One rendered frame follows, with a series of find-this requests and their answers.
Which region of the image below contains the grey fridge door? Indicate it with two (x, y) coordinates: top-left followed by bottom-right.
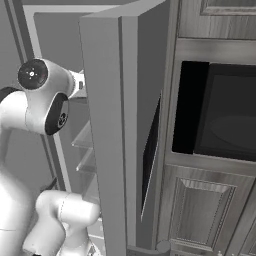
(78, 0), (172, 256)

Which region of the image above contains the glass fridge shelf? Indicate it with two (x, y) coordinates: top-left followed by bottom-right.
(75, 148), (98, 175)
(70, 120), (94, 151)

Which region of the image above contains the grey fridge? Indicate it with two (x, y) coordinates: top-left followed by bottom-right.
(0, 0), (141, 256)

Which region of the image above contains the black microwave oven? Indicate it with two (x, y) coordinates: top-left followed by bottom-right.
(171, 60), (256, 163)

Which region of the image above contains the grey wooden cupboard door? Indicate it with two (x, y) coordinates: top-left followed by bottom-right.
(177, 0), (256, 41)
(155, 162), (256, 256)

